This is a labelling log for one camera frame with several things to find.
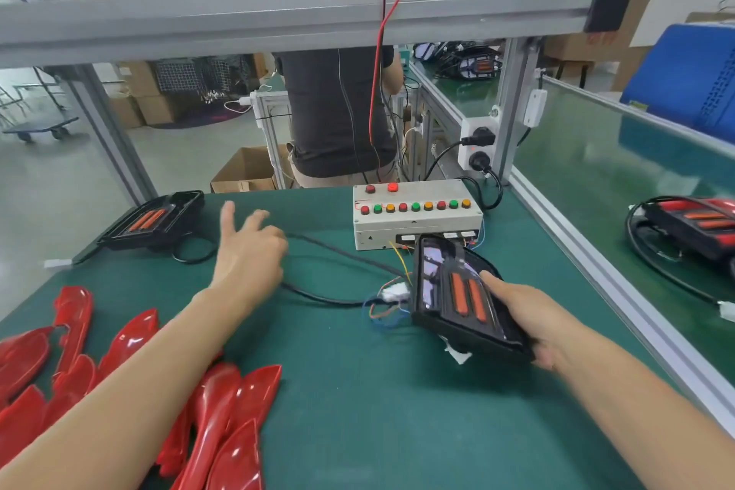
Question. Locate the person's left hand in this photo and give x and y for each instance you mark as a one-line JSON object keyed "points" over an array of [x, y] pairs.
{"points": [[247, 260]]}

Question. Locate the person's right hand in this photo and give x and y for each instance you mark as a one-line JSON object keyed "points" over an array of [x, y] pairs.
{"points": [[534, 317]]}

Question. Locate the pile of black lamp housings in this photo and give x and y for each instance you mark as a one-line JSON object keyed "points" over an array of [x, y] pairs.
{"points": [[155, 217]]}

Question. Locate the person's left forearm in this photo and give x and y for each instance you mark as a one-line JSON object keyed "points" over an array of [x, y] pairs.
{"points": [[103, 404]]}

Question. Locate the person's right forearm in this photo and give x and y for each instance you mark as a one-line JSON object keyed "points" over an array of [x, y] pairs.
{"points": [[655, 415]]}

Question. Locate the low open cardboard carton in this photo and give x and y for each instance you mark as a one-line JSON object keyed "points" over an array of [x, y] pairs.
{"points": [[244, 168]]}

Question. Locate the white metal stand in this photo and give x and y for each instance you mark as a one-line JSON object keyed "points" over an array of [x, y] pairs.
{"points": [[270, 116]]}

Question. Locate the beige test button box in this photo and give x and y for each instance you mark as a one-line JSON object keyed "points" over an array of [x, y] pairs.
{"points": [[416, 226]]}

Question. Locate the pile of red lens covers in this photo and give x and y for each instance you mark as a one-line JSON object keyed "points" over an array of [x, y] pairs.
{"points": [[218, 426]]}

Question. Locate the large cardboard box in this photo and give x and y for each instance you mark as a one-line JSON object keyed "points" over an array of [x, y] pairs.
{"points": [[155, 107]]}

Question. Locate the small cardboard box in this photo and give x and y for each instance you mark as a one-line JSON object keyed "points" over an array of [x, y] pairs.
{"points": [[124, 113]]}

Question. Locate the black mesh basket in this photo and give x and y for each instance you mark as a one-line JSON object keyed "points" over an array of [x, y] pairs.
{"points": [[190, 76]]}

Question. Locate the white power strip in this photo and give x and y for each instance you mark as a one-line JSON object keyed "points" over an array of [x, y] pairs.
{"points": [[468, 134]]}

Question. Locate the flat platform trolley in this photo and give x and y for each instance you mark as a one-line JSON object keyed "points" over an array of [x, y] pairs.
{"points": [[40, 126]]}

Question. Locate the blue plastic crate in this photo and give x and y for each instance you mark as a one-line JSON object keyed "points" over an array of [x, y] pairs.
{"points": [[689, 82]]}

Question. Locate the white switch box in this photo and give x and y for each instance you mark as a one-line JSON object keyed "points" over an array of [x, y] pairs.
{"points": [[534, 107]]}

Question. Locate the aluminium workstation frame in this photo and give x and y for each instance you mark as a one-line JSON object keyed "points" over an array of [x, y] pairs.
{"points": [[287, 19]]}

